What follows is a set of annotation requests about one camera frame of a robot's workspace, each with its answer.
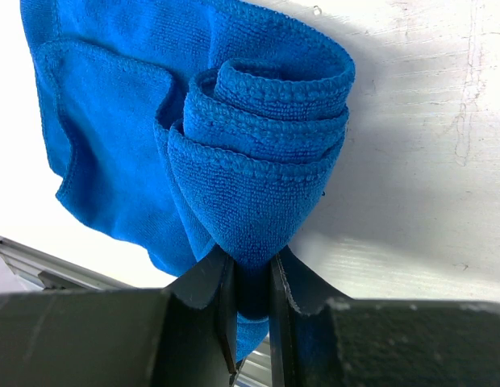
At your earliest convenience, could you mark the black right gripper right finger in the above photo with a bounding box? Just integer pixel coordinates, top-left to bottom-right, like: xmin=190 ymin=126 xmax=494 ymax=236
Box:
xmin=269 ymin=249 xmax=500 ymax=386

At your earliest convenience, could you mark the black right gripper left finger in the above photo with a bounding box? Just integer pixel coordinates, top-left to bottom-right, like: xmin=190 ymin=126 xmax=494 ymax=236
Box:
xmin=0 ymin=248 xmax=236 ymax=386

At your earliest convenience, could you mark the aluminium mounting rail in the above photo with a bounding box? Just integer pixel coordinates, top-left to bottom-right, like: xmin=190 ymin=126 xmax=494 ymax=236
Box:
xmin=0 ymin=239 xmax=272 ymax=386

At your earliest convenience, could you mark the blue towel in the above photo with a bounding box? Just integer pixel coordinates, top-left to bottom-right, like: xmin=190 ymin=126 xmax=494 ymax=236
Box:
xmin=20 ymin=1 xmax=356 ymax=360

